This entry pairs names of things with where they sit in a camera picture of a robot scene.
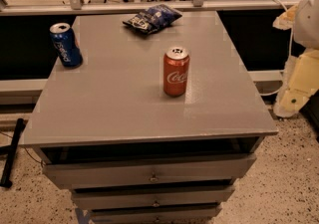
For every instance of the black floor stand leg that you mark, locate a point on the black floor stand leg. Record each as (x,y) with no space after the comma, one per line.
(10,151)

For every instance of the blue pepsi can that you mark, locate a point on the blue pepsi can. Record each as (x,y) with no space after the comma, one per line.
(65,43)

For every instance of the middle grey drawer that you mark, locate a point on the middle grey drawer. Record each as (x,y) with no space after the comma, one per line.
(153,198)

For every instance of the grey drawer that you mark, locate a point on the grey drawer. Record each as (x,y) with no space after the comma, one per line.
(153,198)
(155,215)
(151,171)

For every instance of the red coke can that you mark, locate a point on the red coke can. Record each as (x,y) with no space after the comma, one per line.
(175,71)

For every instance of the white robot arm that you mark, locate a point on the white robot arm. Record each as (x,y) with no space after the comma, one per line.
(305,30)

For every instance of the grey drawer cabinet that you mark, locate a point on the grey drawer cabinet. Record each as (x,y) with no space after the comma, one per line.
(113,108)

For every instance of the bottom grey drawer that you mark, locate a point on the bottom grey drawer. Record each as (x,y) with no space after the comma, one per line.
(155,215)

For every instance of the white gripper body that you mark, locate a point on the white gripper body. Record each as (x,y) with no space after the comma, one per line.
(308,22)

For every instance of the blue chip bag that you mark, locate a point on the blue chip bag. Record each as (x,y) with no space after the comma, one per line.
(153,19)

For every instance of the top grey drawer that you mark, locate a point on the top grey drawer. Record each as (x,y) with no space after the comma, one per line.
(151,171)

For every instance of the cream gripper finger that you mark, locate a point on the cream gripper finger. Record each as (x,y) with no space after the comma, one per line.
(300,83)

